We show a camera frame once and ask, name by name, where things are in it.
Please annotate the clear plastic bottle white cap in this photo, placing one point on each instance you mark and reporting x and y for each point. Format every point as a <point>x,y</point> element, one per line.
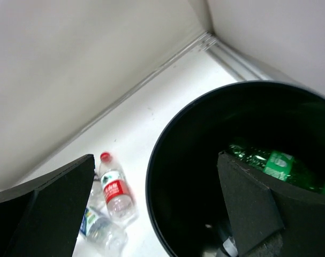
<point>220,239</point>

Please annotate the green plastic bottle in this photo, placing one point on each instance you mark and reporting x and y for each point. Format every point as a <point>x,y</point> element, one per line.
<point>279,165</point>

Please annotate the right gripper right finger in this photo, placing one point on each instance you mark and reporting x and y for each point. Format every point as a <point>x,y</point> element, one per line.
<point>270,217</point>

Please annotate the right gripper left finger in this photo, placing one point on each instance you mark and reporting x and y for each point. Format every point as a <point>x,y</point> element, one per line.
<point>42,217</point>

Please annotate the aluminium table edge rail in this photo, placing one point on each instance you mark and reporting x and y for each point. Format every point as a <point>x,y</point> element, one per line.
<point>236,92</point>

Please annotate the clear bottle blue white label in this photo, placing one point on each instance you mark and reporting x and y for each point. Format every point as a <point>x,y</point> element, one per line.
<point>107,237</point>

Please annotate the dark blue round bin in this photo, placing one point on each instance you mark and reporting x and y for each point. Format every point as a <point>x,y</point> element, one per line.
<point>183,189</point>

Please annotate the clear bottle red cap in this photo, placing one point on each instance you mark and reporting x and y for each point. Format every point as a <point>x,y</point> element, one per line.
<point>118,197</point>

